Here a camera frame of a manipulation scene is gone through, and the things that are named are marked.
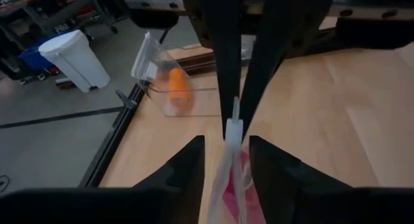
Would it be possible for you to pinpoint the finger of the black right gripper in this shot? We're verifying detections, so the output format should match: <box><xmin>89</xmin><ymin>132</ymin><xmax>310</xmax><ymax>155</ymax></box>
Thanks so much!
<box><xmin>238</xmin><ymin>0</ymin><xmax>334</xmax><ymax>139</ymax></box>
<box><xmin>183</xmin><ymin>0</ymin><xmax>243</xmax><ymax>140</ymax></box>

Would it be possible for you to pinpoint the grey metal cart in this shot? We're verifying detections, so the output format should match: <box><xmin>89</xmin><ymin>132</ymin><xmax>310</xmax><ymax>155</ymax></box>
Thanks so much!
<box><xmin>0</xmin><ymin>0</ymin><xmax>119</xmax><ymax>36</ymax></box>

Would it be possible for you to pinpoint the white trash bin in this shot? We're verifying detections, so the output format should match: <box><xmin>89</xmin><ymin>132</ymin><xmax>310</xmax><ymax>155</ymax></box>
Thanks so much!
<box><xmin>38</xmin><ymin>29</ymin><xmax>111</xmax><ymax>94</ymax></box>

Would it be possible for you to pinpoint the clear zip bag with label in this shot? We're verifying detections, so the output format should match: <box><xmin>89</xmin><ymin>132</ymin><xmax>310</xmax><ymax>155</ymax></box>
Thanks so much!
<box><xmin>131</xmin><ymin>31</ymin><xmax>195</xmax><ymax>117</ymax></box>

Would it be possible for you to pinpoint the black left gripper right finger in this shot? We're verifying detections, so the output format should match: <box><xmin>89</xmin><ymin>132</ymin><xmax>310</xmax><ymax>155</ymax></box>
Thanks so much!
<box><xmin>248</xmin><ymin>135</ymin><xmax>414</xmax><ymax>224</ymax></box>

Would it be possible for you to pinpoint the orange bandage roll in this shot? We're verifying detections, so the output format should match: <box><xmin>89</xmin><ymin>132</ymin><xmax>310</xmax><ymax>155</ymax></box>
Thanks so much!
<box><xmin>168</xmin><ymin>67</ymin><xmax>191</xmax><ymax>109</ymax></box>

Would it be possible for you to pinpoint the black aluminium table frame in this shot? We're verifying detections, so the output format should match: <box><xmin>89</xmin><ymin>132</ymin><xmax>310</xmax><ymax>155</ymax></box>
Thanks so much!
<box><xmin>79</xmin><ymin>50</ymin><xmax>217</xmax><ymax>188</ymax></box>

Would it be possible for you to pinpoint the blue floor bin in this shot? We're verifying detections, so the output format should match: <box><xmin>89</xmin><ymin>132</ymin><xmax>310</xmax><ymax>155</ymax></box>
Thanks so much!
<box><xmin>17</xmin><ymin>39</ymin><xmax>61</xmax><ymax>73</ymax></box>

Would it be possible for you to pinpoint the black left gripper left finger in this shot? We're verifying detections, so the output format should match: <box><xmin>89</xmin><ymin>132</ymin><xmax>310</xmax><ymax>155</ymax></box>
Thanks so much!
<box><xmin>0</xmin><ymin>135</ymin><xmax>206</xmax><ymax>224</ymax></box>

